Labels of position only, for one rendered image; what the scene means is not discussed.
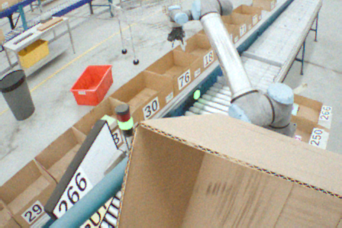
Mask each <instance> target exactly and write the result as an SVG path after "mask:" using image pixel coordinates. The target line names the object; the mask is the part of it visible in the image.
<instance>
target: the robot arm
mask: <svg viewBox="0 0 342 228"><path fill-rule="evenodd" d="M233 8H234V6H233V4H232V2H231V0H196V1H193V3H192V9H189V10H183V11H182V10H181V8H180V6H178V5H174V6H169V7H168V11H169V21H170V25H171V26H172V28H173V29H172V30H171V32H170V34H169V35H168V37H167V38H166V39H167V41H170V44H171V47H172V48H173V44H174V43H175V42H176V40H179V44H180V46H181V48H182V50H183V51H185V46H186V42H185V41H183V38H184V37H185V36H186V33H185V31H184V30H183V29H182V25H183V24H185V23H186V22H188V21H193V20H195V21H200V22H201V24H202V27H203V29H204V31H205V33H206V35H207V37H208V39H209V42H210V44H211V46H212V48H213V50H214V52H215V55H216V57H217V59H218V63H219V66H220V67H221V70H222V72H223V74H224V77H225V79H226V81H227V84H228V87H229V89H230V91H231V97H232V98H231V100H230V103H231V105H230V106H229V107H228V116H230V117H232V118H237V119H239V120H242V121H244V122H248V123H251V124H254V125H256V126H259V127H262V128H264V129H265V128H266V129H267V130H271V131H274V132H276V133H280V134H282V135H285V136H289V137H290V136H291V132H292V126H291V122H290V120H291V117H292V107H293V103H294V92H293V90H292V89H291V88H290V87H288V86H287V85H285V84H282V83H275V84H274V83H273V84H271V85H269V86H268V88H267V93H266V94H263V95H259V91H258V89H256V88H254V87H252V84H251V82H250V79H249V78H248V76H247V71H246V69H245V68H244V65H243V63H242V61H241V59H240V57H239V54H238V52H237V50H236V48H235V46H234V44H233V42H232V39H231V37H230V35H229V33H228V32H227V29H226V27H225V26H224V23H223V21H222V20H221V16H228V15H229V14H231V13H232V11H233ZM184 33H185V36H184Z"/></svg>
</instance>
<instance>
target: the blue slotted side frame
mask: <svg viewBox="0 0 342 228"><path fill-rule="evenodd" d="M293 1H294V0H286V2H285V3H283V5H281V6H280V7H279V8H278V9H277V11H274V13H273V14H272V15H271V16H270V17H269V18H268V19H266V21H265V22H263V24H261V25H260V26H259V27H258V28H257V29H256V30H255V31H254V32H253V33H252V34H251V35H250V36H249V37H248V38H246V40H245V41H244V42H243V43H242V44H241V45H239V46H238V47H237V48H236V50H237V52H238V54H239V57H241V54H242V53H243V51H247V49H248V48H250V46H252V44H253V43H254V42H255V41H256V40H257V31H258V30H260V34H259V36H260V35H262V33H263V32H264V31H265V30H266V29H268V27H269V26H270V25H271V24H272V23H273V22H274V21H275V20H276V19H277V18H278V17H279V16H280V15H281V14H282V13H283V12H284V11H285V10H286V9H287V7H288V6H289V5H291V3H292V2H293ZM246 42H247V43H246ZM249 44H250V45H249ZM245 47H246V49H245ZM218 74H219V76H220V77H222V76H223V72H221V67H220V66H219V65H218V66H217V67H216V68H215V69H213V71H212V72H210V73H209V74H208V75H207V76H206V77H205V78H204V79H203V80H202V81H201V82H200V83H199V84H198V85H197V86H195V87H194V88H193V89H192V90H191V91H190V92H189V93H188V94H187V96H185V97H184V98H183V99H182V100H181V101H180V102H179V103H178V104H177V105H176V106H174V107H173V108H172V109H171V110H170V111H169V112H168V113H167V114H166V115H164V116H163V117H161V118H166V117H168V116H169V117H170V116H171V117H181V116H185V115H184V113H185V112H187V111H189V108H190V107H193V106H194V105H193V104H194V103H196V102H198V101H197V100H198V99H200V98H202V95H203V94H206V92H207V90H210V89H209V88H210V87H212V86H213V84H215V83H217V82H216V81H217V80H218V77H217V75H218ZM202 84H203V86H202ZM199 86H200V88H199ZM197 87H198V90H199V92H200V94H199V97H198V98H197V99H195V100H194V101H193V97H192V93H193V92H194V90H196V89H197ZM213 87H214V86H213ZM185 101H186V102H185ZM188 104H189V106H188ZM180 105H181V107H180ZM183 108H184V111H183ZM175 110H176V111H175ZM53 223H54V221H53V220H52V219H50V220H48V221H47V222H46V223H45V224H44V225H43V226H42V227H41V228H49V225H52V224H53Z"/></svg>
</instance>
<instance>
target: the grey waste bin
mask: <svg viewBox="0 0 342 228"><path fill-rule="evenodd" d="M0 92H1V93H2V96H3V97H4V99H5V101H6V103H7V104H8V106H9V108H10V109H11V112H12V113H13V115H14V117H15V118H16V120H18V121H21V120H26V119H28V118H29V117H30V116H31V115H32V114H33V113H34V110H35V107H34V103H33V100H32V98H31V93H30V89H29V88H28V84H27V79H26V75H25V72H24V70H23V69H20V70H15V71H13V72H10V73H8V74H7V75H6V76H5V77H3V78H2V79H1V80H0Z"/></svg>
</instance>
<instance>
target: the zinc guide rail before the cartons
mask: <svg viewBox="0 0 342 228"><path fill-rule="evenodd" d="M285 2H286V0H283V1H282V2H280V3H279V5H277V6H276V7H275V8H274V9H273V10H272V11H271V12H270V13H269V14H267V15H266V16H265V17H264V18H263V19H262V20H261V21H260V22H259V23H258V24H256V25H255V26H254V27H253V28H252V29H251V30H249V32H247V34H245V35H244V36H243V37H242V38H241V39H239V40H238V41H237V42H236V43H235V44H234V46H235V48H237V47H238V46H239V45H241V44H242V43H243V42H244V41H245V40H246V38H248V37H249V36H250V35H251V34H252V33H253V32H254V31H255V30H256V29H257V28H258V27H259V26H260V25H261V24H263V22H265V21H266V19H268V18H269V17H270V16H271V15H272V14H273V13H274V11H277V9H278V8H279V7H280V6H281V5H283V3H285ZM218 65H219V63H218V61H216V62H214V63H212V64H211V66H210V67H209V68H207V69H206V70H205V71H204V72H203V73H202V74H201V75H200V76H199V77H198V78H197V79H196V80H195V81H193V82H192V83H191V84H190V85H188V86H187V87H186V88H185V89H184V90H183V91H182V92H181V93H179V94H178V95H177V96H176V97H175V98H174V99H173V100H172V101H171V102H170V103H169V104H168V105H167V106H165V107H164V108H163V109H162V110H161V111H160V112H159V113H158V114H156V115H155V116H154V117H153V118H152V119H158V118H161V117H163V116H164V115H166V114H167V113H168V112H169V111H170V110H171V109H172V108H173V107H174V106H176V105H177V104H178V103H179V102H180V101H181V100H182V99H183V98H184V97H185V96H187V94H188V93H189V92H190V91H191V90H192V89H193V88H194V87H195V86H197V85H198V84H199V83H200V82H201V81H202V80H203V79H204V78H205V77H206V76H207V75H208V74H209V73H210V72H212V71H213V69H215V68H216V67H217V66H218ZM119 149H122V150H123V151H126V147H125V145H124V144H122V145H121V147H120V148H119ZM50 219H51V218H50V217H49V215H48V214H44V215H43V216H42V217H41V218H40V219H39V220H38V221H37V222H36V223H35V224H34V225H33V226H31V227H30V228H41V227H42V226H43V225H44V224H45V223H46V222H47V221H48V220H50Z"/></svg>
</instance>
